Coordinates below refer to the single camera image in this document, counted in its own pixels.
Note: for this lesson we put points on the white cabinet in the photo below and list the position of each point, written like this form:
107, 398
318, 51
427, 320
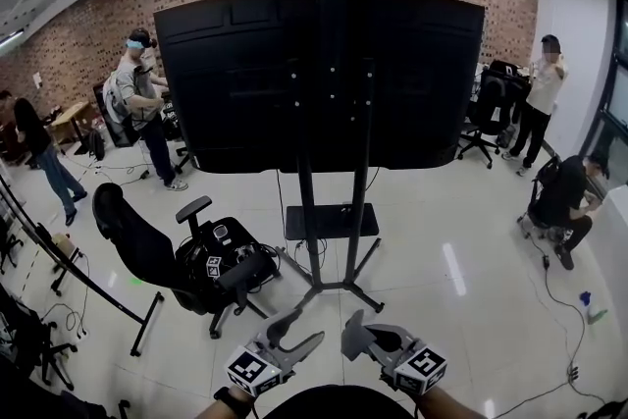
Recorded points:
613, 221

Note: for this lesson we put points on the black mesh office chair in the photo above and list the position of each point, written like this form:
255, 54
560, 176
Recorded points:
132, 235

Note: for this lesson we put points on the long ceiling light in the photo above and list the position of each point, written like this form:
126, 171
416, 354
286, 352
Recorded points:
11, 39

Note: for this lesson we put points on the black TV stand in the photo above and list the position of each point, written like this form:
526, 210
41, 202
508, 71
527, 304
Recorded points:
306, 191

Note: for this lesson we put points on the dark glass door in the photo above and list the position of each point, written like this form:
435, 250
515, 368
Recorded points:
618, 88

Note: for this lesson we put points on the small wooden table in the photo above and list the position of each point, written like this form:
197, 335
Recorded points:
71, 115

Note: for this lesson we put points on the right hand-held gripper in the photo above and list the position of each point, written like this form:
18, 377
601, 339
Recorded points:
422, 368

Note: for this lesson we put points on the person's black shirt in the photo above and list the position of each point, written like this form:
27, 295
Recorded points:
338, 404

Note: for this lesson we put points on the black wristband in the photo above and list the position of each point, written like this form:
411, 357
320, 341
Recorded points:
233, 402

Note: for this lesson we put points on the blue and green spray bottle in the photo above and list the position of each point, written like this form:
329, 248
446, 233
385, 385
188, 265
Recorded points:
593, 311

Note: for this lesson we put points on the beige box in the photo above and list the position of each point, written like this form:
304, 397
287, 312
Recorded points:
65, 246

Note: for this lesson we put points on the small wheeled stool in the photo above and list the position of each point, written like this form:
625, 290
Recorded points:
532, 223

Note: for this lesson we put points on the black electronic equipment bundle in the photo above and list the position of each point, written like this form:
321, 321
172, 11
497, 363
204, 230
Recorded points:
230, 243

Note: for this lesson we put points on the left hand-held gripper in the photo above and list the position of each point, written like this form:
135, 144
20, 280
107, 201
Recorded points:
250, 368

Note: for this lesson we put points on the person's right forearm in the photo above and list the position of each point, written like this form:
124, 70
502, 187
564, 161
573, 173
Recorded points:
441, 407

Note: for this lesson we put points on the black swivel chair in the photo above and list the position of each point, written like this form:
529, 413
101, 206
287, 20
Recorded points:
19, 324

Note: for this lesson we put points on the white paper sheet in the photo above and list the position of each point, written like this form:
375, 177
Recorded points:
37, 80

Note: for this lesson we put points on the large black television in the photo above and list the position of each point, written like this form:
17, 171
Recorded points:
235, 88

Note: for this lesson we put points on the person's left forearm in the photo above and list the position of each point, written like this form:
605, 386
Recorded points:
216, 412

